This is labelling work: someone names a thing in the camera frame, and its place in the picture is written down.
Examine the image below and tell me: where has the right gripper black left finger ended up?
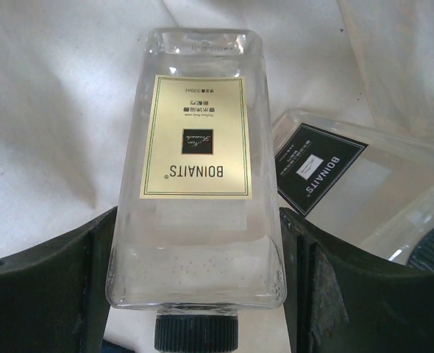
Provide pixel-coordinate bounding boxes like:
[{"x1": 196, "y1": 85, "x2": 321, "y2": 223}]
[{"x1": 0, "y1": 208, "x2": 117, "y2": 352}]

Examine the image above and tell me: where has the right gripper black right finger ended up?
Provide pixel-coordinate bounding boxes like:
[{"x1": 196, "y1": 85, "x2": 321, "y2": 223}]
[{"x1": 280, "y1": 207, "x2": 434, "y2": 352}]

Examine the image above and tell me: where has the small clear glass bottle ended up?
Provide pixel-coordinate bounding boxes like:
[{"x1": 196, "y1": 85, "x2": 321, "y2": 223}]
[{"x1": 272, "y1": 109, "x2": 434, "y2": 271}]

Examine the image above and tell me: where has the tall clear square bottle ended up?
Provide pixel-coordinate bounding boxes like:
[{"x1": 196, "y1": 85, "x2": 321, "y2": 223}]
[{"x1": 106, "y1": 28, "x2": 287, "y2": 352}]

